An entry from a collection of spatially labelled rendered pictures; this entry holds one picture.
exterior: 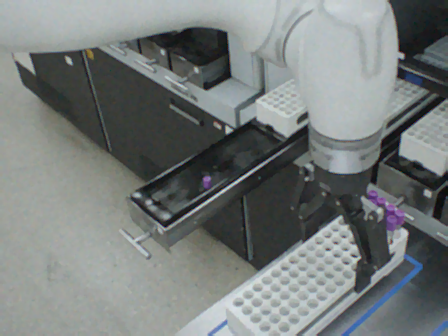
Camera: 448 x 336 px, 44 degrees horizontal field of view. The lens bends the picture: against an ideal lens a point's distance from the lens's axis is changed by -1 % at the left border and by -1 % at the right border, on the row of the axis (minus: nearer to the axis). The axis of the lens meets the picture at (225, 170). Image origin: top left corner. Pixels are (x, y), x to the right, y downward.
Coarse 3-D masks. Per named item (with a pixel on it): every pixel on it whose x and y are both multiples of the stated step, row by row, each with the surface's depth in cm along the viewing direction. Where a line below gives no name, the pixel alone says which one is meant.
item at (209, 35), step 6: (192, 30) 156; (198, 30) 154; (204, 30) 152; (210, 30) 149; (216, 30) 148; (192, 36) 158; (198, 36) 155; (204, 36) 153; (210, 36) 151; (216, 36) 149; (204, 42) 154; (210, 42) 152; (216, 42) 150; (222, 42) 151
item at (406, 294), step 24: (336, 216) 102; (408, 240) 96; (432, 240) 95; (408, 264) 92; (432, 264) 92; (240, 288) 91; (384, 288) 89; (408, 288) 88; (432, 288) 88; (216, 312) 88; (360, 312) 86; (384, 312) 86; (408, 312) 85; (432, 312) 85
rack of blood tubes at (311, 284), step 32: (288, 256) 85; (320, 256) 86; (352, 256) 90; (256, 288) 82; (288, 288) 81; (320, 288) 80; (352, 288) 84; (256, 320) 78; (288, 320) 77; (320, 320) 80
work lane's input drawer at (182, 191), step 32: (256, 128) 126; (192, 160) 119; (224, 160) 119; (256, 160) 116; (288, 160) 122; (160, 192) 113; (192, 192) 112; (224, 192) 112; (160, 224) 106; (192, 224) 109
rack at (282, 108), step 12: (288, 84) 128; (264, 96) 125; (276, 96) 125; (288, 96) 124; (264, 108) 122; (276, 108) 122; (288, 108) 121; (300, 108) 120; (264, 120) 125; (276, 120) 121; (288, 120) 119; (300, 120) 127; (288, 132) 121
